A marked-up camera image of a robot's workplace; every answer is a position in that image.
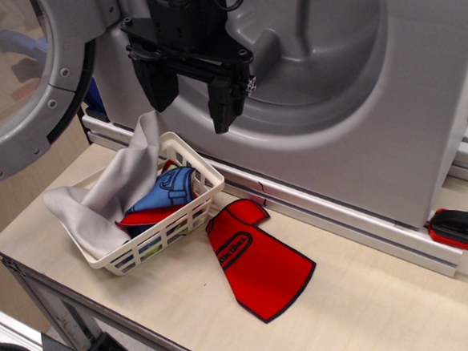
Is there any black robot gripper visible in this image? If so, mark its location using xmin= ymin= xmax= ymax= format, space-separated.
xmin=120 ymin=0 xmax=256 ymax=134

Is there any grey cloth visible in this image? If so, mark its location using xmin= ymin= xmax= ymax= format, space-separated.
xmin=42 ymin=112 xmax=159 ymax=259

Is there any white plastic laundry basket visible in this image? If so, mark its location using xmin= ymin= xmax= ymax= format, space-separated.
xmin=66 ymin=131 xmax=225 ymax=276

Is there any grey toy washing machine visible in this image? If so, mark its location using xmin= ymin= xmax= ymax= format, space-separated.
xmin=87 ymin=0 xmax=468 ymax=251

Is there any blue jeans cloth piece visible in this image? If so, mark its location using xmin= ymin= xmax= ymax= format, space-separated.
xmin=125 ymin=167 xmax=195 ymax=215

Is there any red cloth in basket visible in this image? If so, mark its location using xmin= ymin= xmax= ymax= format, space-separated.
xmin=116 ymin=205 xmax=182 ymax=228

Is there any grey round washer door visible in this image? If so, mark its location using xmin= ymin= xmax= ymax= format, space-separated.
xmin=0 ymin=0 xmax=120 ymax=181

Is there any red shirt cloth cutout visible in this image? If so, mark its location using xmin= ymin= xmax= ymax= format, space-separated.
xmin=206 ymin=199 xmax=316 ymax=324

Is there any red and black clamp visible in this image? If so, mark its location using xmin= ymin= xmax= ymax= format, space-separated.
xmin=427 ymin=209 xmax=468 ymax=251

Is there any aluminium table frame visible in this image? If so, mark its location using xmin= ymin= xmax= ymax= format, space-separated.
xmin=0 ymin=252 xmax=191 ymax=351

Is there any aluminium rail under washer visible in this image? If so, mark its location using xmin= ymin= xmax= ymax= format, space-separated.
xmin=81 ymin=89 xmax=465 ymax=303

